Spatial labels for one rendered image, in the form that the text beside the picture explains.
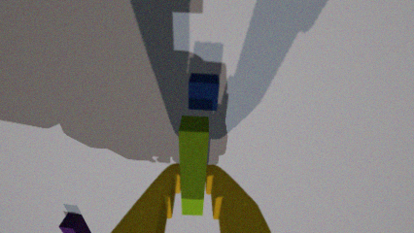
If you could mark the purple rod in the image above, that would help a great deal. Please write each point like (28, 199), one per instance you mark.
(74, 223)

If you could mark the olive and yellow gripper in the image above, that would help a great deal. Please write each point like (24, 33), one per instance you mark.
(236, 211)

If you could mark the small dark blue cube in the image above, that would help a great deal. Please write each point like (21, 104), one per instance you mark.
(203, 92)

